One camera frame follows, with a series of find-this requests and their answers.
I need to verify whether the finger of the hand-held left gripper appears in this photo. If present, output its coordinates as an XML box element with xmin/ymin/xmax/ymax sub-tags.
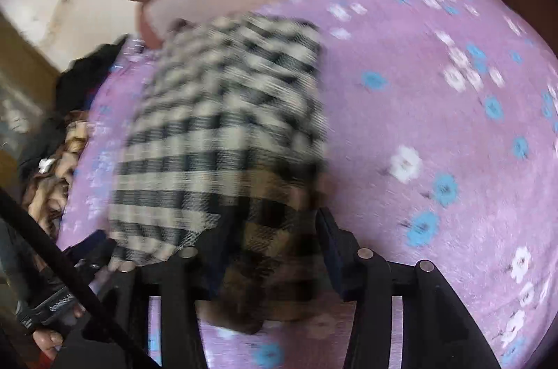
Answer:
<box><xmin>65</xmin><ymin>230</ymin><xmax>118</xmax><ymax>267</ymax></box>

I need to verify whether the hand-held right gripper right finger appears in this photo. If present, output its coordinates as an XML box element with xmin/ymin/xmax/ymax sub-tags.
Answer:
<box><xmin>315</xmin><ymin>207</ymin><xmax>503</xmax><ymax>369</ymax></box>

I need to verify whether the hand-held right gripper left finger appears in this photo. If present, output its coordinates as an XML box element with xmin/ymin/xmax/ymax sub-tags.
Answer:
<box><xmin>81</xmin><ymin>221</ymin><xmax>236</xmax><ymax>369</ymax></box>

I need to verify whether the black beige checkered jacket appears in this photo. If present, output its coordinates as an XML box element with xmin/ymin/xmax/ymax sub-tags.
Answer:
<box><xmin>107</xmin><ymin>14</ymin><xmax>340</xmax><ymax>336</ymax></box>

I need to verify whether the person's left hand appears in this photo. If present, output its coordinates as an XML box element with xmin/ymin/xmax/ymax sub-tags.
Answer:
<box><xmin>31</xmin><ymin>303</ymin><xmax>85</xmax><ymax>362</ymax></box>

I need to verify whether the beige brown patterned cloth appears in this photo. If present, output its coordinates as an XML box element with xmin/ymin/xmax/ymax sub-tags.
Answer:
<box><xmin>22</xmin><ymin>112</ymin><xmax>96</xmax><ymax>240</ymax></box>

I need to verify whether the dark green garment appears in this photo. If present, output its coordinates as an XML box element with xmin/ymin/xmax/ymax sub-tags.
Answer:
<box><xmin>16</xmin><ymin>114</ymin><xmax>67</xmax><ymax>180</ymax></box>

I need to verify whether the black garment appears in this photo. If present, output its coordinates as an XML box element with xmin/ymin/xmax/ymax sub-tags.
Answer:
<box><xmin>56</xmin><ymin>36</ymin><xmax>131</xmax><ymax>118</ymax></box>

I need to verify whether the purple floral bedsheet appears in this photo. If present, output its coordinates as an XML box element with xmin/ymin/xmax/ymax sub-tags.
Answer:
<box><xmin>56</xmin><ymin>0</ymin><xmax>558</xmax><ymax>369</ymax></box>

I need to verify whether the black cable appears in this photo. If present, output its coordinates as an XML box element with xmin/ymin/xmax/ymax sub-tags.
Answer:
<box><xmin>0</xmin><ymin>190</ymin><xmax>160</xmax><ymax>369</ymax></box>

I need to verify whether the wooden door frame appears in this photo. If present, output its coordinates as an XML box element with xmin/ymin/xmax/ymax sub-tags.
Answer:
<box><xmin>0</xmin><ymin>12</ymin><xmax>62</xmax><ymax>178</ymax></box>

